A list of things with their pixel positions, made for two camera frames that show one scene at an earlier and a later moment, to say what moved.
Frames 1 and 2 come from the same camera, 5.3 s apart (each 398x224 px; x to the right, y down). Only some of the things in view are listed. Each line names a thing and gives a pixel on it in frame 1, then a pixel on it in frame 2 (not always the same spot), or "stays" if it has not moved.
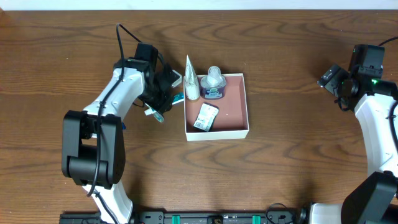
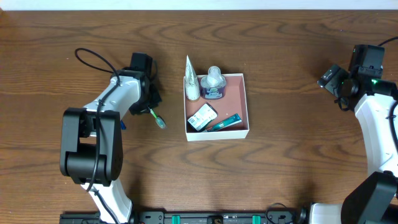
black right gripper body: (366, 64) stays
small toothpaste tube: (178, 98) -> (236, 119)
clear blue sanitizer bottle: (212, 86) stays
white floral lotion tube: (192, 88) stays
